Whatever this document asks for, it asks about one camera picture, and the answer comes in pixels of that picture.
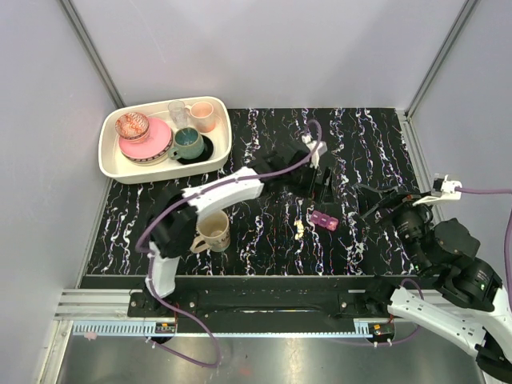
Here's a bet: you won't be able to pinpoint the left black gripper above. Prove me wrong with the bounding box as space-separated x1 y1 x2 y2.
285 162 334 205

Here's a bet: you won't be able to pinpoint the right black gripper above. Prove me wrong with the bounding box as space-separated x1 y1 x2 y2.
352 182 436 272

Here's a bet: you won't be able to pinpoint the pink weekly pill organizer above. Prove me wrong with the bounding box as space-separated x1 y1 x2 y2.
310 210 339 232

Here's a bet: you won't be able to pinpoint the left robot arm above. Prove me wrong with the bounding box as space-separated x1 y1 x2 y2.
136 141 330 317

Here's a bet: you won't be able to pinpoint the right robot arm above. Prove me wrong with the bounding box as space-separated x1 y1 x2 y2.
354 177 511 383

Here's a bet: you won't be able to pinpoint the spilled yellow pills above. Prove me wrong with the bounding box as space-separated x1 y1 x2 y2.
294 219 305 240

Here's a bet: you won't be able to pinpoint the cream ceramic mug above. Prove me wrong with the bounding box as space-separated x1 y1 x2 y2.
190 210 230 254

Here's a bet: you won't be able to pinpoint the black saucer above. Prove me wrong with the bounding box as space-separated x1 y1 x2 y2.
178 134 214 165

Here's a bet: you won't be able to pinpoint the teal ceramic mug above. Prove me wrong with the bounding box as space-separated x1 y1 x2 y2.
168 127 204 160

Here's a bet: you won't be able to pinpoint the pink ceramic mug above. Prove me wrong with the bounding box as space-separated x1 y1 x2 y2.
185 102 216 133

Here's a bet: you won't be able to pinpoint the clear drinking glass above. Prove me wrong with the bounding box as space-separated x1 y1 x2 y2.
167 100 191 130

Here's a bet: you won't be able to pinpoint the patterned plate under pink plate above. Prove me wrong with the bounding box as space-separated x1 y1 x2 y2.
122 138 173 165

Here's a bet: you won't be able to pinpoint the white plastic dish tub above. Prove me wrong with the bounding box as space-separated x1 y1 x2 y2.
98 96 233 185

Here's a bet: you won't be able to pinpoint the red patterned bowl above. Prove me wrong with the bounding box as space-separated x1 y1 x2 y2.
114 112 150 142

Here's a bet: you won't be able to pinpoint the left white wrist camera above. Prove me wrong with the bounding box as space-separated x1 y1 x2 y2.
302 134 327 169

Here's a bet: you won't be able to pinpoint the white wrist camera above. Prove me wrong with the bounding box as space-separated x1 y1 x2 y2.
302 134 327 169
412 174 462 206

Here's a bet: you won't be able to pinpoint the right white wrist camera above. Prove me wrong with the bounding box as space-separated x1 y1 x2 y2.
412 174 462 206

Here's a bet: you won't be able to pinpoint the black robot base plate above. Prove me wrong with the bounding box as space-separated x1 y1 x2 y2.
127 276 399 334

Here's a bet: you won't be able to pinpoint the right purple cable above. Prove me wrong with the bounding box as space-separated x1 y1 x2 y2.
331 186 512 346

